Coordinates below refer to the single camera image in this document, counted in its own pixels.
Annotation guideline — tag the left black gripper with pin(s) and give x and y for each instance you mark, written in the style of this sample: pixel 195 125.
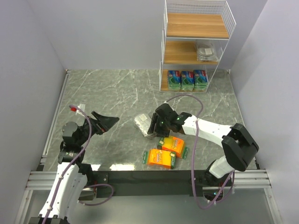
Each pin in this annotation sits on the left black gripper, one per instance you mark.
pixel 96 124

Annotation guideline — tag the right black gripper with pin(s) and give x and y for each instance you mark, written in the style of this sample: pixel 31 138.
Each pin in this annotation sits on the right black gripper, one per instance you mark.
pixel 158 127

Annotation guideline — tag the orange sponge pack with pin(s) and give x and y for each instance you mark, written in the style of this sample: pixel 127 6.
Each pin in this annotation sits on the orange sponge pack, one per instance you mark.
pixel 175 145
pixel 159 157

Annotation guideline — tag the blue green sponge pack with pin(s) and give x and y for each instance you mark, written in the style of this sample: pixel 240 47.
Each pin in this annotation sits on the blue green sponge pack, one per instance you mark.
pixel 174 80
pixel 200 80
pixel 187 80

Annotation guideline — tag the blue green sponge pack back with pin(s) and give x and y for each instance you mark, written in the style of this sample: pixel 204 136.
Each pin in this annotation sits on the blue green sponge pack back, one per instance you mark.
pixel 174 80

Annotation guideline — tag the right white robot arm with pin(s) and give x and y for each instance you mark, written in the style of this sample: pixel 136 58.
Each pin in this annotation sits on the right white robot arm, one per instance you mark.
pixel 238 145

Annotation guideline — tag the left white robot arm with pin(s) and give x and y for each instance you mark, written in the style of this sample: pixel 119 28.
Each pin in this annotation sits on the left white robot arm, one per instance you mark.
pixel 72 174

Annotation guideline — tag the black base bar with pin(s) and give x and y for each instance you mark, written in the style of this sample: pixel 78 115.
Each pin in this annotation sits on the black base bar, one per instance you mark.
pixel 154 182

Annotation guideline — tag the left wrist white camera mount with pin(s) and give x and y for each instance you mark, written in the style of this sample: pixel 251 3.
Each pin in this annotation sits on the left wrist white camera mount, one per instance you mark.
pixel 78 110

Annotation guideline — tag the aluminium frame rail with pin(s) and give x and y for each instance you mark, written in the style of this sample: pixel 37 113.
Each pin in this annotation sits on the aluminium frame rail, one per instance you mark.
pixel 39 179

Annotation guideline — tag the white wire wooden shelf rack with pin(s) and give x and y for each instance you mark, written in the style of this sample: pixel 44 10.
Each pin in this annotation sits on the white wire wooden shelf rack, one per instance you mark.
pixel 185 22

